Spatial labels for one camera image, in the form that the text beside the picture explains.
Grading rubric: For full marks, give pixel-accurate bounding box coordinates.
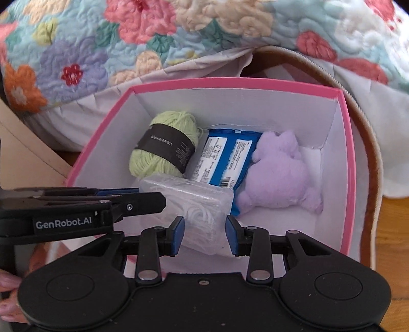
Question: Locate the blue wipes packet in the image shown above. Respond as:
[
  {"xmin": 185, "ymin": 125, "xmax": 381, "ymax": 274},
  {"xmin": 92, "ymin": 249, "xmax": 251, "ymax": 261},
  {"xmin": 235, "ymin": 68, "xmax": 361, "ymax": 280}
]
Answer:
[{"xmin": 188, "ymin": 128, "xmax": 266, "ymax": 216}]

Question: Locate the green yarn ball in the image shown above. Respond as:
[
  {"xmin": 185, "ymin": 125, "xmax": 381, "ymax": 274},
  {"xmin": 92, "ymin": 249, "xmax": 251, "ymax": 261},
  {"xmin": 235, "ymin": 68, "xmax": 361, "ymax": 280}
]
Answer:
[{"xmin": 129, "ymin": 110, "xmax": 204, "ymax": 179}]

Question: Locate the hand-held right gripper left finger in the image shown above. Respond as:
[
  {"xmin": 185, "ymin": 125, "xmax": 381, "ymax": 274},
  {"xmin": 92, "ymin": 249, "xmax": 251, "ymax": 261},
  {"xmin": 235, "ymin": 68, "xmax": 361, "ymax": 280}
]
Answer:
[{"xmin": 77, "ymin": 215, "xmax": 186, "ymax": 286}]

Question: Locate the purple plush toy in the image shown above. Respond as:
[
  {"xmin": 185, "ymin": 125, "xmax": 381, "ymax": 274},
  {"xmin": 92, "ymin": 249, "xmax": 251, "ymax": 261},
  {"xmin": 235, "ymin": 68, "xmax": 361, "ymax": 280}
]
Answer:
[{"xmin": 236, "ymin": 129, "xmax": 324, "ymax": 214}]

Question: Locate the striped oval rug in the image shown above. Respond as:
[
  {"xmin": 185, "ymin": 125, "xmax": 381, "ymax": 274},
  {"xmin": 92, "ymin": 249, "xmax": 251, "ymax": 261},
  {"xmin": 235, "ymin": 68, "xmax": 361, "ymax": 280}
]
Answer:
[{"xmin": 240, "ymin": 46, "xmax": 384, "ymax": 269}]

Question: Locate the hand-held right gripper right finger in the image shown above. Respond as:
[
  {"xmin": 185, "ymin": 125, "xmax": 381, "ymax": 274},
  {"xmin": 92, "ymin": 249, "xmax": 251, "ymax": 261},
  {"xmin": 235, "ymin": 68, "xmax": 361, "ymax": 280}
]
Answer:
[{"xmin": 225, "ymin": 215, "xmax": 333, "ymax": 284}]

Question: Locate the pink cardboard box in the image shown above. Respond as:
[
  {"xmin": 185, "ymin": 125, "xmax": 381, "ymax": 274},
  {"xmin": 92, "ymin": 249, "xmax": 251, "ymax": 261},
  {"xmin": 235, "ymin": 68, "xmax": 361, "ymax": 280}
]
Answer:
[{"xmin": 65, "ymin": 77, "xmax": 357, "ymax": 278}]

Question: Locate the person's left hand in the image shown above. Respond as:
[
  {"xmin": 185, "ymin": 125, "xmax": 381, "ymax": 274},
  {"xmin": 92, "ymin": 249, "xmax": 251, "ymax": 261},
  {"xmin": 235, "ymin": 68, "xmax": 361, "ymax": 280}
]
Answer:
[{"xmin": 0, "ymin": 269, "xmax": 27, "ymax": 323}]

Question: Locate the beige cabinet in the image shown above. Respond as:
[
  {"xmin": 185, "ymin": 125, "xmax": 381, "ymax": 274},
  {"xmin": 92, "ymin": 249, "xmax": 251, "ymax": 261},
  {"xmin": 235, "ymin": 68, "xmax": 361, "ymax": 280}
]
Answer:
[{"xmin": 0, "ymin": 99, "xmax": 74, "ymax": 189}]

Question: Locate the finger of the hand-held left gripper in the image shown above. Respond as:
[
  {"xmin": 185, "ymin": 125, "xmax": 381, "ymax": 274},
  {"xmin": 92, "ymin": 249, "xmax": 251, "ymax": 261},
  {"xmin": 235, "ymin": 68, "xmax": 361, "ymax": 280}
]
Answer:
[
  {"xmin": 13, "ymin": 187, "xmax": 142, "ymax": 201},
  {"xmin": 110, "ymin": 191, "xmax": 167, "ymax": 224}
]

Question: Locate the white bed skirt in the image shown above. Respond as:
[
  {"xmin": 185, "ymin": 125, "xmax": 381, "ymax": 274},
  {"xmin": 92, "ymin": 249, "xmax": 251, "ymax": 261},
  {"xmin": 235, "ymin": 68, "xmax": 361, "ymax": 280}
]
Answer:
[{"xmin": 26, "ymin": 48, "xmax": 409, "ymax": 198}]

